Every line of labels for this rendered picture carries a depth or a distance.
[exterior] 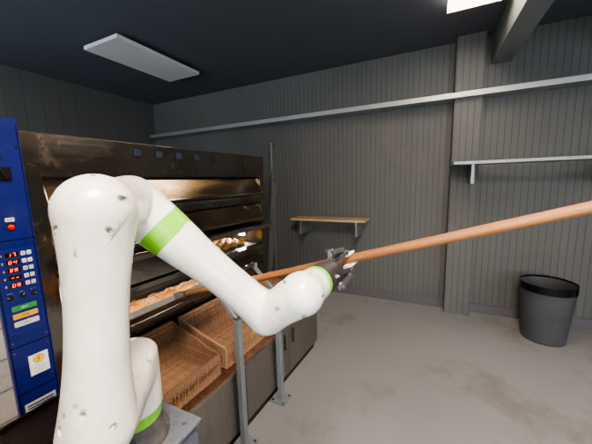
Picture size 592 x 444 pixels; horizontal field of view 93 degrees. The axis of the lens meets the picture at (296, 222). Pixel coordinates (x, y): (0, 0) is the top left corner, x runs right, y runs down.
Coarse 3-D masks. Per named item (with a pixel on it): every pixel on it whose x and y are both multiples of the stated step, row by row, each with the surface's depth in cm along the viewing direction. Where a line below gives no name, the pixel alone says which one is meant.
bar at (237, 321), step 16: (224, 304) 187; (240, 320) 184; (240, 336) 185; (240, 352) 186; (240, 368) 186; (240, 384) 188; (240, 400) 190; (272, 400) 236; (288, 400) 236; (240, 416) 192; (240, 432) 195
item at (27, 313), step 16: (0, 256) 125; (16, 256) 129; (32, 256) 134; (0, 272) 125; (16, 272) 130; (32, 272) 134; (16, 288) 130; (32, 288) 135; (16, 304) 130; (32, 304) 135; (16, 320) 130; (32, 320) 135
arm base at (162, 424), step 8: (160, 416) 71; (152, 424) 68; (160, 424) 70; (168, 424) 73; (144, 432) 66; (152, 432) 68; (160, 432) 69; (136, 440) 65; (144, 440) 66; (152, 440) 67; (160, 440) 68
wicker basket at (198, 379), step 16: (144, 336) 186; (160, 336) 195; (176, 336) 202; (192, 336) 193; (160, 352) 192; (176, 352) 202; (192, 352) 196; (208, 352) 187; (160, 368) 190; (176, 368) 191; (192, 368) 190; (208, 368) 175; (176, 384) 155; (192, 384) 164; (208, 384) 175; (176, 400) 155
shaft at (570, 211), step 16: (560, 208) 69; (576, 208) 67; (496, 224) 75; (512, 224) 73; (528, 224) 71; (416, 240) 86; (432, 240) 83; (448, 240) 81; (352, 256) 96; (368, 256) 93; (272, 272) 114; (288, 272) 110
